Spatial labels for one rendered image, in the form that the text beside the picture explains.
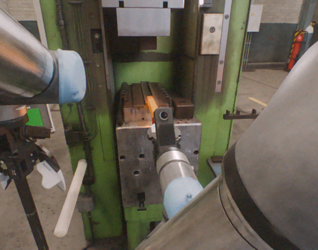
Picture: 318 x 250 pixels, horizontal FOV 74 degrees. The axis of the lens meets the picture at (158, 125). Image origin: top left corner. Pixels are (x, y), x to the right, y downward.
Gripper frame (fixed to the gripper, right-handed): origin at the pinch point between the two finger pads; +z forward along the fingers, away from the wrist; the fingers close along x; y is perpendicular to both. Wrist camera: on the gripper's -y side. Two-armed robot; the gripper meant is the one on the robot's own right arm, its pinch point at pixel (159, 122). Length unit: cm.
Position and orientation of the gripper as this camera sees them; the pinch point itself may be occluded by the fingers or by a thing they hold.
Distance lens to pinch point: 67.4
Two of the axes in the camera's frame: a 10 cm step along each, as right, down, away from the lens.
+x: 9.9, -0.7, 1.1
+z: -1.3, -3.9, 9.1
